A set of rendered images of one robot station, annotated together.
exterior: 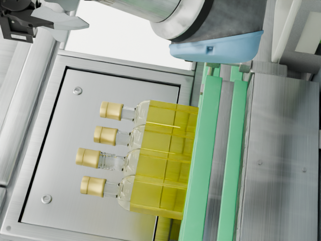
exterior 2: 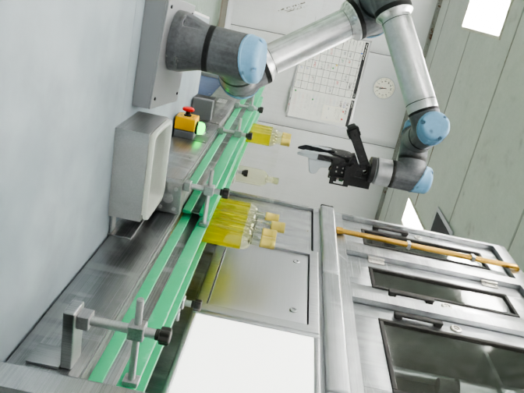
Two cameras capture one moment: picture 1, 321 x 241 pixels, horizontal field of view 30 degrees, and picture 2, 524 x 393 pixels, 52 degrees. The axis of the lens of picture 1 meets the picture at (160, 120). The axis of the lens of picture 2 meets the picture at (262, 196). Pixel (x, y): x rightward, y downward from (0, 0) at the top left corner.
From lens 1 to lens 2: 2.09 m
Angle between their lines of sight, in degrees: 101
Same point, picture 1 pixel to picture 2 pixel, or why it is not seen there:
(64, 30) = not seen: hidden behind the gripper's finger
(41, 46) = (336, 345)
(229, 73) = (183, 231)
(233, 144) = (200, 170)
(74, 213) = (277, 255)
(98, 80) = (277, 315)
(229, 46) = not seen: hidden behind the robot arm
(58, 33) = not seen: hidden behind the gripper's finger
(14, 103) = (339, 309)
